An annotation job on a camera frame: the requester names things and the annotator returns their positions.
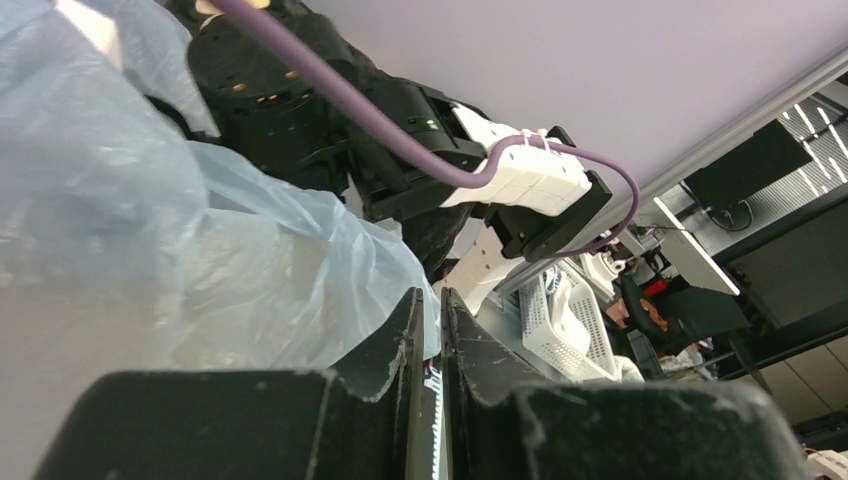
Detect light blue trash bag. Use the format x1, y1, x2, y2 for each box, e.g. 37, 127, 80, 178
0, 0, 444, 372

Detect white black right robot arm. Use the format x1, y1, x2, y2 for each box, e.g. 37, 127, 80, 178
166, 1, 612, 310

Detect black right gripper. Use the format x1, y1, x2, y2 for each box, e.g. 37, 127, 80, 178
165, 0, 372, 200

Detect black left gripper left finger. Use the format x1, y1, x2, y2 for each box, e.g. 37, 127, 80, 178
35, 288, 426, 479

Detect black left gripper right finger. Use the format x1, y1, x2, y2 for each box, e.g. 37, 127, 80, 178
441, 288, 809, 479

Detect black monitor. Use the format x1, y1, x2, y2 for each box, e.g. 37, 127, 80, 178
683, 120, 812, 210

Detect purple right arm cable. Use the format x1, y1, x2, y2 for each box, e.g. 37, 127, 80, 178
208, 0, 643, 261

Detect white perforated plastic basket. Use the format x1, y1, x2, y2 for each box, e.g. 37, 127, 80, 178
518, 261, 622, 382

